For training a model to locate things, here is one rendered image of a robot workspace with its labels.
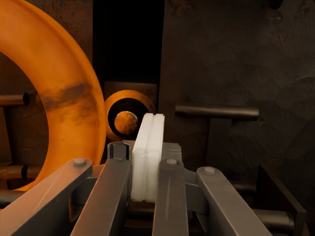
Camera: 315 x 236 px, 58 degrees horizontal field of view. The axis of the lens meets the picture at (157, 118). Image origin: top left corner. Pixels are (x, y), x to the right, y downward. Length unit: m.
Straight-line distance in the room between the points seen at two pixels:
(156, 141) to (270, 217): 0.08
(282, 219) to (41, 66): 0.17
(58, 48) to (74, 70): 0.02
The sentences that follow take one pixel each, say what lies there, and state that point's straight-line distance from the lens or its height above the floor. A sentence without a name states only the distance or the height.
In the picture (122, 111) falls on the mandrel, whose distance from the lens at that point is 0.27.
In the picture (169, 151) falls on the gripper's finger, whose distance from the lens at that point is 0.17.
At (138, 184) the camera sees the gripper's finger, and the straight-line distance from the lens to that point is 0.15.
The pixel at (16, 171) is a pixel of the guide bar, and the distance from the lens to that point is 0.27.
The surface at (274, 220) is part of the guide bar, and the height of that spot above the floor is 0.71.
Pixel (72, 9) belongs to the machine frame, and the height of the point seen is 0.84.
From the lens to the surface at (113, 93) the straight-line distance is 0.29.
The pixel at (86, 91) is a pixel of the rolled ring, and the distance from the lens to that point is 0.18.
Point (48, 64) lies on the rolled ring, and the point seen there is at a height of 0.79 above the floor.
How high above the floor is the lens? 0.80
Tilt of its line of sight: 13 degrees down
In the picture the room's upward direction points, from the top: 4 degrees clockwise
